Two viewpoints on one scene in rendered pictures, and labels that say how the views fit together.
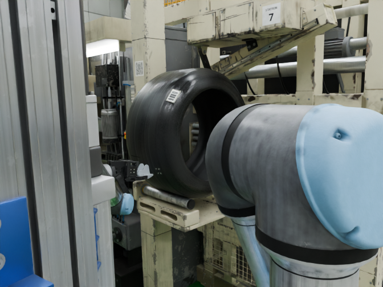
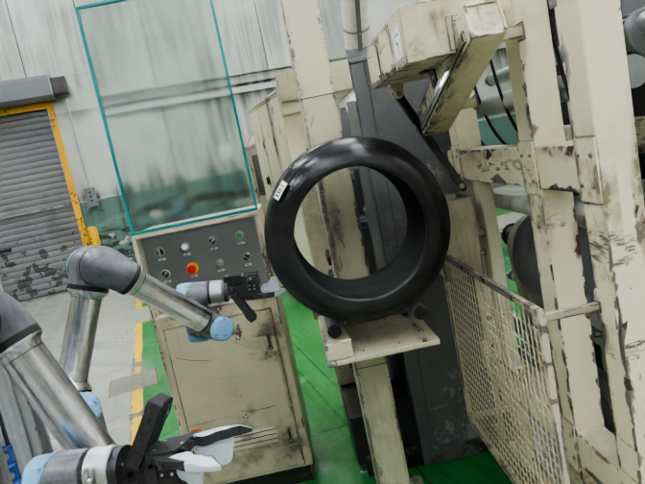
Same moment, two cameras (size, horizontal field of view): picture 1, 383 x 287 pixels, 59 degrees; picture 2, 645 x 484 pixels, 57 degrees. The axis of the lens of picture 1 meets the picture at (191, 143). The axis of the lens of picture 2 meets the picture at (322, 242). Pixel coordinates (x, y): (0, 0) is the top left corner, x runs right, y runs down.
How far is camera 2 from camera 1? 1.20 m
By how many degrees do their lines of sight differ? 40
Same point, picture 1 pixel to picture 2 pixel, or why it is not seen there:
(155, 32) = (315, 87)
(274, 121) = not seen: outside the picture
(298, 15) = (442, 32)
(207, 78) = (333, 157)
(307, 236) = not seen: outside the picture
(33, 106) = not seen: outside the picture
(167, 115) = (274, 216)
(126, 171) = (242, 287)
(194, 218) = (342, 350)
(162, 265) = (376, 410)
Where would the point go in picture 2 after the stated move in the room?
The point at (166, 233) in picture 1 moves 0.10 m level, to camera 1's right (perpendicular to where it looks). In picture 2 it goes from (376, 366) to (398, 368)
